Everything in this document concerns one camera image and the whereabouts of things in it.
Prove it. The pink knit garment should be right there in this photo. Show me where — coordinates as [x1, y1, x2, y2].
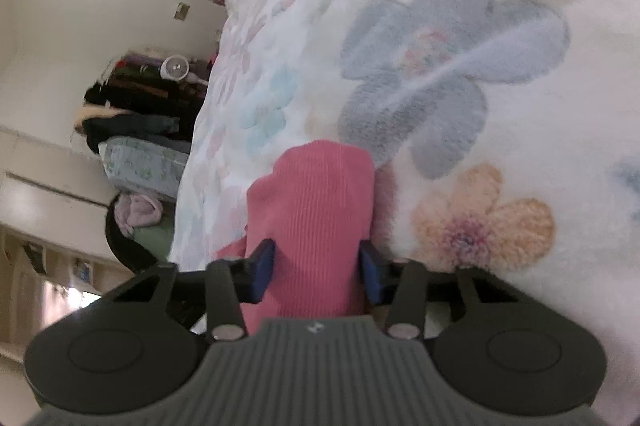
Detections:
[216, 141, 375, 333]

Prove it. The pile of dark clothes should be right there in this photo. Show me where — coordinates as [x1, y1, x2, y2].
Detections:
[74, 48, 213, 154]

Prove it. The black round basket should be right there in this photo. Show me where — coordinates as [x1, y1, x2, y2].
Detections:
[105, 193, 175, 274]

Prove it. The lilac bundled cloth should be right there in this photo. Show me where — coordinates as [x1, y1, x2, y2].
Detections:
[114, 193, 164, 237]

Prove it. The light blue floral bag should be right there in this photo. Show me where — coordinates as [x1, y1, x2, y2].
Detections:
[98, 137, 189, 201]

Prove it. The cream wardrobe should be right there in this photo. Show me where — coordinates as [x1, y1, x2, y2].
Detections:
[1, 131, 131, 362]

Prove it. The white fan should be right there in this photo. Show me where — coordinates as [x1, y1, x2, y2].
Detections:
[160, 55, 208, 86]

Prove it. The floral fleece blanket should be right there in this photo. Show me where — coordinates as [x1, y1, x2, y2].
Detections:
[167, 0, 640, 426]

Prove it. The wall socket plate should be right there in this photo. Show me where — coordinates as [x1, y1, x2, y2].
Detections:
[174, 2, 190, 22]

